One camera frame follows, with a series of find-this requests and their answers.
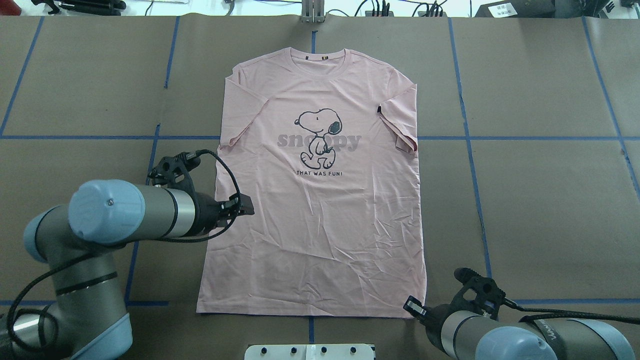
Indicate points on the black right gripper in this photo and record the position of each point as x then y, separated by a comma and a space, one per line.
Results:
434, 313

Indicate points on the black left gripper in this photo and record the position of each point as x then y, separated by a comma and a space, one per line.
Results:
205, 216

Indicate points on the pink Snoopy t-shirt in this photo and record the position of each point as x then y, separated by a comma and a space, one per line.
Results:
326, 147

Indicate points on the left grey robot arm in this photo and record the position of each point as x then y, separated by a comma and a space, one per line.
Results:
76, 310

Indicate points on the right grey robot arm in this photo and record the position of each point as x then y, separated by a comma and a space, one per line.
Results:
463, 334

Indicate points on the black folded tripod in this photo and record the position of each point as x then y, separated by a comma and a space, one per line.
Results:
92, 7

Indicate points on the black equipment box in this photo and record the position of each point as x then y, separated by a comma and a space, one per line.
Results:
552, 9

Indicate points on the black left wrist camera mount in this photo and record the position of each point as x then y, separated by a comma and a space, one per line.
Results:
173, 172

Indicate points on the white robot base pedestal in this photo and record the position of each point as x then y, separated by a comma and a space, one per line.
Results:
331, 351

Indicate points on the aluminium frame post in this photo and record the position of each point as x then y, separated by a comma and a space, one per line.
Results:
313, 11

